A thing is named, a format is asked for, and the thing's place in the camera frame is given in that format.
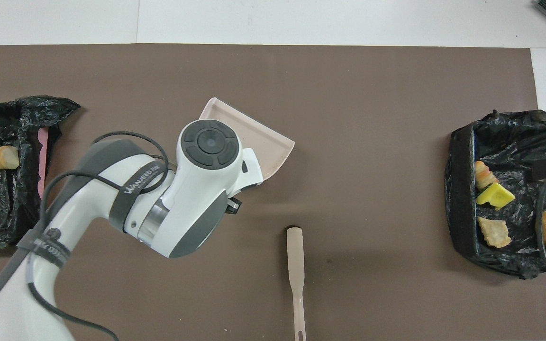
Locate notched yellow sponge piece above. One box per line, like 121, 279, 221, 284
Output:
476, 183, 516, 210

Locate orange toy croissant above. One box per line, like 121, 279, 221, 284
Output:
474, 161, 500, 191

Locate beige plastic dustpan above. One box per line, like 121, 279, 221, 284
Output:
199, 97, 296, 183

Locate pale round bread chunk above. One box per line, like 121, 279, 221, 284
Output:
477, 216, 512, 248

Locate bin lined with black bag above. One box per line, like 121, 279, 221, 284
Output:
445, 110, 546, 279

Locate brown table mat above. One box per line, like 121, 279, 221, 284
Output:
0, 44, 546, 341

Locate pale angular bread chunk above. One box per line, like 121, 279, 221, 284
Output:
0, 145, 20, 170

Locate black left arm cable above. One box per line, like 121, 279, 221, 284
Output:
27, 132, 169, 341

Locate beige hand brush black bristles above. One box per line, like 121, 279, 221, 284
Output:
286, 226, 308, 341

